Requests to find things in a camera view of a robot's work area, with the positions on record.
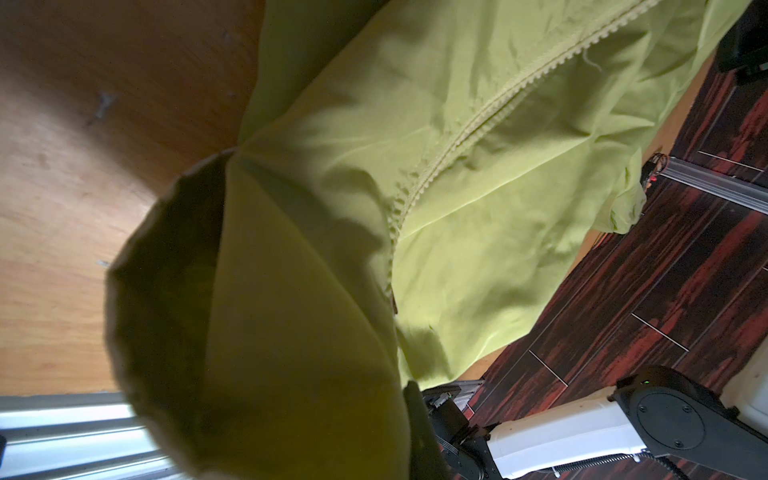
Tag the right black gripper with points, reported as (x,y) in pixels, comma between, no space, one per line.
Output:
(744,49)

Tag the green zip-up jacket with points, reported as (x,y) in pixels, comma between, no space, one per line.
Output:
(413,181)

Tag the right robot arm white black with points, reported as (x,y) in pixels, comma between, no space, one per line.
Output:
(654,413)

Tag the black battery pack with label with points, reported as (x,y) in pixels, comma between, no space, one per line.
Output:
(652,168)

